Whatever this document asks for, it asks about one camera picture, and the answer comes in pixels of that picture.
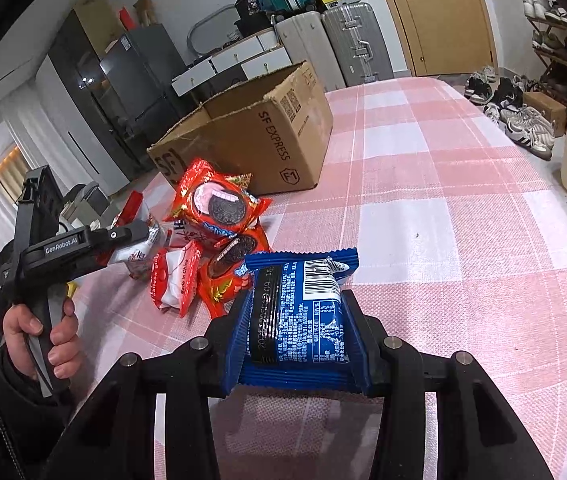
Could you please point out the black bag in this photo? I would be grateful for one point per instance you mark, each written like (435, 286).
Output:
(251, 12)

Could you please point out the silver suitcase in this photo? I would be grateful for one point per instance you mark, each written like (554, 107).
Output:
(358, 45)

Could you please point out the red white candy packet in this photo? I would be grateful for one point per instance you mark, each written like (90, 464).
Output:
(176, 280)

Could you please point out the person's left forearm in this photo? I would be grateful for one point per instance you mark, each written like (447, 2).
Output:
(18, 410)

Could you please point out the small cardboard box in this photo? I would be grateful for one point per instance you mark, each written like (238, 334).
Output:
(548, 110)

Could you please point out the pink checked tablecloth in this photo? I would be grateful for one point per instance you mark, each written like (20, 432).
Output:
(438, 235)

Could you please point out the yellow cardboard box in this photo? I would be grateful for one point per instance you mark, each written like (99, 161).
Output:
(95, 20)

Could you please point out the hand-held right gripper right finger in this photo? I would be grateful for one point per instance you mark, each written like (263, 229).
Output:
(368, 355)

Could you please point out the red box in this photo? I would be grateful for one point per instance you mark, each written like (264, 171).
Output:
(126, 17)

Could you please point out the brown paper bag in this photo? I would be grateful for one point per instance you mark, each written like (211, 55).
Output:
(144, 12)

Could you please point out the white red noodle snack bag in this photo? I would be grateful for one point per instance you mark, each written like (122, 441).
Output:
(141, 255)

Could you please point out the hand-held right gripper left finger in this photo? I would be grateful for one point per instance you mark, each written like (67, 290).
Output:
(221, 355)

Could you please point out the pile of floor shoes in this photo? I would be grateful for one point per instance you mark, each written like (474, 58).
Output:
(511, 110)

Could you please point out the brown cardboard box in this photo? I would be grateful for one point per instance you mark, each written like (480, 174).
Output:
(263, 135)

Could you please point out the person's left hand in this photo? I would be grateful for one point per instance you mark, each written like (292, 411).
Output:
(65, 345)

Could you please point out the dark glass cabinet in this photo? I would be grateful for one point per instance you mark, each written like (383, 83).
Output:
(73, 95)

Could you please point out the wooden door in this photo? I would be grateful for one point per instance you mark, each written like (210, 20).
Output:
(433, 15)

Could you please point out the blue cookie packet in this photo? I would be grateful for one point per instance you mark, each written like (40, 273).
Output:
(303, 305)

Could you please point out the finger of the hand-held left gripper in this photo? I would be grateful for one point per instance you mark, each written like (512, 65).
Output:
(123, 234)

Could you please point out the grey arched metal frame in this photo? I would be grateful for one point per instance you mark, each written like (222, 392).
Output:
(198, 25)

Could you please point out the red cookie packet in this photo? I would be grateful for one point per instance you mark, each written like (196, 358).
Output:
(226, 272)
(213, 200)

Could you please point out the grey refrigerator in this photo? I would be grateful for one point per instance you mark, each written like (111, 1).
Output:
(138, 70)

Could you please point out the white suitcase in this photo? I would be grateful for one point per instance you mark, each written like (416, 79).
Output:
(306, 47)

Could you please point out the white drawer dresser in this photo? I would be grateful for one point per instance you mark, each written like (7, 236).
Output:
(233, 62)

